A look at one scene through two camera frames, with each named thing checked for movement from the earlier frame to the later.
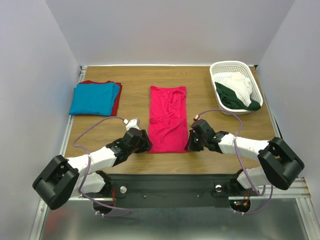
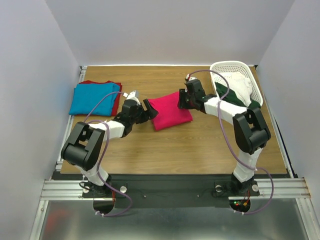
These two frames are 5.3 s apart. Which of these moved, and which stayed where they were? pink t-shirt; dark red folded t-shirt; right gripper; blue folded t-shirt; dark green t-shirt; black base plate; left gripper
Moved: pink t-shirt; left gripper; right gripper
Stayed: dark red folded t-shirt; black base plate; dark green t-shirt; blue folded t-shirt
